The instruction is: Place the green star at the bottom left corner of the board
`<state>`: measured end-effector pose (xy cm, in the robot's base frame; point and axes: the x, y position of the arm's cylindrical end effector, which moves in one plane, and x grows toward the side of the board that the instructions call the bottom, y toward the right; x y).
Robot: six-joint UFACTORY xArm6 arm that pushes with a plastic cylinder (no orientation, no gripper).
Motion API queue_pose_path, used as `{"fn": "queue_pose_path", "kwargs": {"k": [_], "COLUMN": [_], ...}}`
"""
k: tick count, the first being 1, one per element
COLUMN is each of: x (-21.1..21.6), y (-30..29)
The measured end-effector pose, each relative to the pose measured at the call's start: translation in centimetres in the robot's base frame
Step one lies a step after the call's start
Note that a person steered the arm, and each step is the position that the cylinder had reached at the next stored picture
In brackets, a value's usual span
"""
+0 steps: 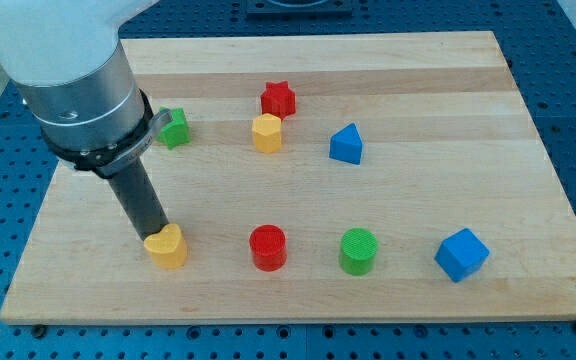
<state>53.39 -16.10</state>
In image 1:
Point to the green cylinder block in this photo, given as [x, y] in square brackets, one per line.
[358, 249]

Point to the red cylinder block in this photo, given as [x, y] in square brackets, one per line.
[269, 247]

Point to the blue cube block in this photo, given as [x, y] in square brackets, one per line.
[461, 255]

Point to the red star block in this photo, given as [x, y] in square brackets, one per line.
[278, 99]

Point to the yellow heart block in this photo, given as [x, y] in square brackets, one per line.
[167, 248]

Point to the blue triangle block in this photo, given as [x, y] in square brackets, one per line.
[346, 145]

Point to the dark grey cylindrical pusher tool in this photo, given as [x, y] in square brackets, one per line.
[135, 192]

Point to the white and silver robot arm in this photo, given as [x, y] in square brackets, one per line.
[67, 61]

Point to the light wooden board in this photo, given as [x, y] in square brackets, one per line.
[448, 143]

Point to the yellow hexagon block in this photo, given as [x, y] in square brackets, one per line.
[267, 133]

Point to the green star block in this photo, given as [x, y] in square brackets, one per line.
[177, 132]

